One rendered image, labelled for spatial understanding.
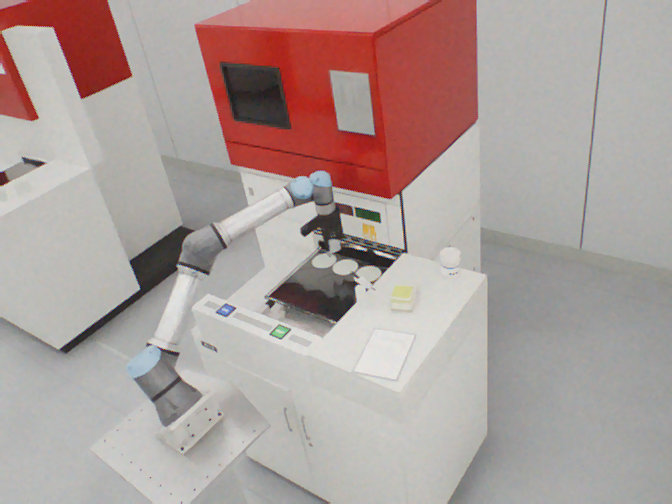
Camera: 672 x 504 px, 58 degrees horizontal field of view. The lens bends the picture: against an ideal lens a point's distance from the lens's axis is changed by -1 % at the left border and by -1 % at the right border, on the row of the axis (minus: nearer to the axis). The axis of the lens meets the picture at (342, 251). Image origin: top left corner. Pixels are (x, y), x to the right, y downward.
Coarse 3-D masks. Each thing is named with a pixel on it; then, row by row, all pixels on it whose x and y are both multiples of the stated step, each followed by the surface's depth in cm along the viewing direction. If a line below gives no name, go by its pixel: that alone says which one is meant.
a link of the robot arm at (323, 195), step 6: (312, 174) 220; (318, 174) 220; (324, 174) 219; (312, 180) 218; (318, 180) 217; (324, 180) 218; (330, 180) 221; (318, 186) 218; (324, 186) 218; (330, 186) 221; (318, 192) 219; (324, 192) 220; (330, 192) 222; (318, 198) 221; (324, 198) 221; (330, 198) 223; (318, 204) 223; (324, 204) 223
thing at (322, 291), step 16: (336, 256) 251; (304, 272) 245; (320, 272) 243; (288, 288) 238; (304, 288) 236; (320, 288) 235; (336, 288) 233; (352, 288) 232; (304, 304) 228; (320, 304) 227; (336, 304) 226; (352, 304) 224; (336, 320) 218
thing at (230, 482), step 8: (232, 472) 211; (224, 480) 206; (232, 480) 211; (216, 488) 205; (224, 488) 208; (232, 488) 211; (240, 488) 218; (208, 496) 207; (216, 496) 207; (224, 496) 209; (232, 496) 212; (240, 496) 218
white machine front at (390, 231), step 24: (240, 168) 266; (264, 192) 266; (336, 192) 240; (288, 216) 265; (312, 216) 256; (384, 216) 231; (288, 240) 274; (312, 240) 265; (384, 240) 239; (384, 264) 247
